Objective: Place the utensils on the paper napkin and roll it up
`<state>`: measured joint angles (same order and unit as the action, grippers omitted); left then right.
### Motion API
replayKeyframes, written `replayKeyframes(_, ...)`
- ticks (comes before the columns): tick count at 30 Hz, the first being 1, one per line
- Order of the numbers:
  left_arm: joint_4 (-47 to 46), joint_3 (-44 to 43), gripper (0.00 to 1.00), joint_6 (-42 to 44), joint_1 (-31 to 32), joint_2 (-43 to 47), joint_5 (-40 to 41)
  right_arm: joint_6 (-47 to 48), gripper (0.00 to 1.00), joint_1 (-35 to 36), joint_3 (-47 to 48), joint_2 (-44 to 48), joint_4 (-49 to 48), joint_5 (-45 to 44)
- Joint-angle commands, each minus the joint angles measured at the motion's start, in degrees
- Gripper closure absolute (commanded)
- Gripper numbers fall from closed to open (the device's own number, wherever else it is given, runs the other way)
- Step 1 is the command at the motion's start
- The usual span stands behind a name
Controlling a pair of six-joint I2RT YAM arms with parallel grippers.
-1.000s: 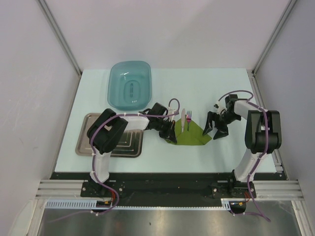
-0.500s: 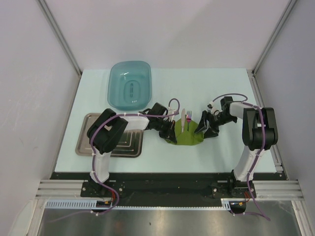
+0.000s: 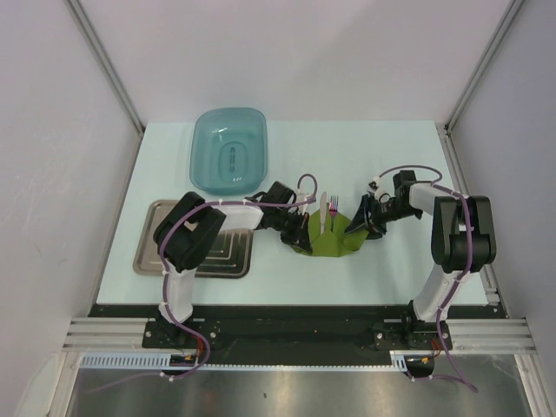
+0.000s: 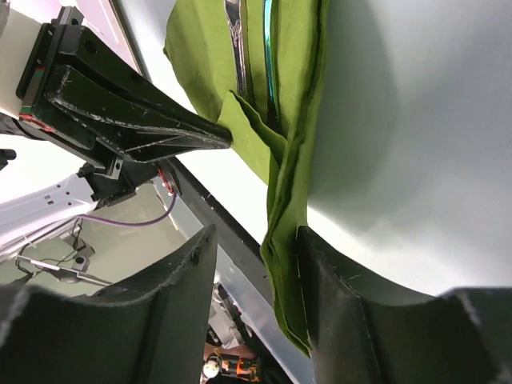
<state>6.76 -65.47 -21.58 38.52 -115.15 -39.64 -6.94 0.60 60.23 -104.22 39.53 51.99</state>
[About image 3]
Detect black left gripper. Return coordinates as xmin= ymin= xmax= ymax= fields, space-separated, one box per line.
xmin=271 ymin=208 xmax=311 ymax=253

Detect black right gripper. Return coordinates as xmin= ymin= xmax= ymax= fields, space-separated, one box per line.
xmin=344 ymin=194 xmax=420 ymax=242

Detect green paper napkin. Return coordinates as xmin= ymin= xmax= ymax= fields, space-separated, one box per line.
xmin=293 ymin=210 xmax=368 ymax=257

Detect silver fork pink tines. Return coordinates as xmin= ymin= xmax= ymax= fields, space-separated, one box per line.
xmin=328 ymin=195 xmax=339 ymax=229

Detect silver table knife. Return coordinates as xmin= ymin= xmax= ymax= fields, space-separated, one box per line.
xmin=319 ymin=191 xmax=328 ymax=235

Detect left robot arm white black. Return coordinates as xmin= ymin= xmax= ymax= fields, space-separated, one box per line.
xmin=153 ymin=182 xmax=316 ymax=348

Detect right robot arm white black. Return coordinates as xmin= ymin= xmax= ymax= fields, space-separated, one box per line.
xmin=344 ymin=164 xmax=497 ymax=348

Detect silver metal tray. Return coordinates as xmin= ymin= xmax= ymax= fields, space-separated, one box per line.
xmin=133 ymin=200 xmax=254 ymax=279

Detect teal plastic bin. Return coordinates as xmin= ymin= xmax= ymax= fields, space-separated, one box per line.
xmin=189 ymin=108 xmax=268 ymax=195

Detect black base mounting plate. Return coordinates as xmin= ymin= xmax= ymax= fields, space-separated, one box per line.
xmin=89 ymin=304 xmax=506 ymax=350

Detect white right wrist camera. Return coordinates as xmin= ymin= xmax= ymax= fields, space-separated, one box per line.
xmin=367 ymin=175 xmax=390 ymax=202

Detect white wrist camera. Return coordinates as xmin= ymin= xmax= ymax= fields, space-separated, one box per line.
xmin=367 ymin=175 xmax=390 ymax=202
xmin=295 ymin=188 xmax=315 ymax=215

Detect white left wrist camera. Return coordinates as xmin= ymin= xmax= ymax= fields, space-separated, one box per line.
xmin=295 ymin=188 xmax=315 ymax=215

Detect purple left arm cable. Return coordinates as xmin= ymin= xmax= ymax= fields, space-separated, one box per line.
xmin=84 ymin=173 xmax=319 ymax=394

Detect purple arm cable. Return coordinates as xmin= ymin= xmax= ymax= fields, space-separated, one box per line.
xmin=84 ymin=173 xmax=319 ymax=394
xmin=368 ymin=164 xmax=480 ymax=392

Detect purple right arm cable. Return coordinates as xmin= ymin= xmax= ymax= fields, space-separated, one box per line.
xmin=368 ymin=164 xmax=480 ymax=392

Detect light blue cable duct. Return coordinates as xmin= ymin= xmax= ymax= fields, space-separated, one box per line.
xmin=81 ymin=353 xmax=171 ymax=369

